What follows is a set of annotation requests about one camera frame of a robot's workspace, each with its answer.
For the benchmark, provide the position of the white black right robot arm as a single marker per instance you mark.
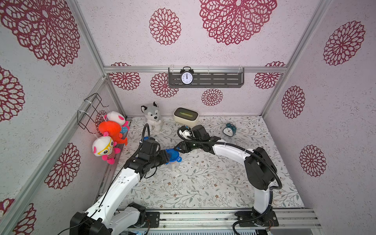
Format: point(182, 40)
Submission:
point(260, 170)

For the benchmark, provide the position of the white plush with glasses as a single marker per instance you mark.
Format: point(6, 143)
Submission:
point(105, 147)

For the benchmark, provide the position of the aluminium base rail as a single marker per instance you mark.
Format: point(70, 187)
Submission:
point(223, 219)

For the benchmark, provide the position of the black wall alarm clock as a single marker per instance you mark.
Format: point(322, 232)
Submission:
point(187, 75)

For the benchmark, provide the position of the orange red plush toy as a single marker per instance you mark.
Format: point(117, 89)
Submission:
point(113, 130)

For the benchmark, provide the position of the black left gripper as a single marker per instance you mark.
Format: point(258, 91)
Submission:
point(163, 153)

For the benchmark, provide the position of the cream tissue box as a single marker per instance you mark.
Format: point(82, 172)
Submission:
point(186, 116)

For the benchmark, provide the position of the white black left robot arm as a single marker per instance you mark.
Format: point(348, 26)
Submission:
point(114, 191)

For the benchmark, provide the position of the green teal alarm clock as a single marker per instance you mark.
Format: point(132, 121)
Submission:
point(229, 130)

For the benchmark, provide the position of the grey husky plush toy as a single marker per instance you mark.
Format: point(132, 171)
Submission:
point(153, 116)

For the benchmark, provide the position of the black wire wall basket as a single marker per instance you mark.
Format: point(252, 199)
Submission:
point(85, 117)

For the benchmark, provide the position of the grey metal wall shelf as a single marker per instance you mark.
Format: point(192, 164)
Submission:
point(208, 79)

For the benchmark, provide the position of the white pink plush upper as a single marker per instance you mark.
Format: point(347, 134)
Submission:
point(116, 117)

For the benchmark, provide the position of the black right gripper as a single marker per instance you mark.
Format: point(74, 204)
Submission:
point(182, 147)

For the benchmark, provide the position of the clear plastic cup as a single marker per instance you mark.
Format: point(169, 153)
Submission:
point(173, 166)

